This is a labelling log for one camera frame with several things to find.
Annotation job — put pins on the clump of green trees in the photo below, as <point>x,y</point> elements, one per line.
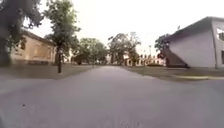
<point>90,50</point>

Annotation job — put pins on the yellow building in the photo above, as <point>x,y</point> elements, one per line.
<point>36,50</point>

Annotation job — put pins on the pale building with arches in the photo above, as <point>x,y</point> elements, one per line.
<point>150,61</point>

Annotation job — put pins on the tall green tree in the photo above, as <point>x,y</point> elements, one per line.
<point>61,23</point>

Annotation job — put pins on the large dark tree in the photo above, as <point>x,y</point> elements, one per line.
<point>10,20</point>

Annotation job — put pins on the grass with bare patches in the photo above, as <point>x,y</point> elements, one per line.
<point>40,71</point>

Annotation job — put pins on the grey building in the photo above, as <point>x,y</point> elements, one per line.
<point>196,46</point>

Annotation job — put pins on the grass beside grey building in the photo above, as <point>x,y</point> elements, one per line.
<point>160,71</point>

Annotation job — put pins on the pale concrete strip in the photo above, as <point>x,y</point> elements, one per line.
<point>200,77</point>

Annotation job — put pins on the clump of tall trees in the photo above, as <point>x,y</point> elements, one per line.
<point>121,46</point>

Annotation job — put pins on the grey asphalt path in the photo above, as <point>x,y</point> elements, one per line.
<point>110,100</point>

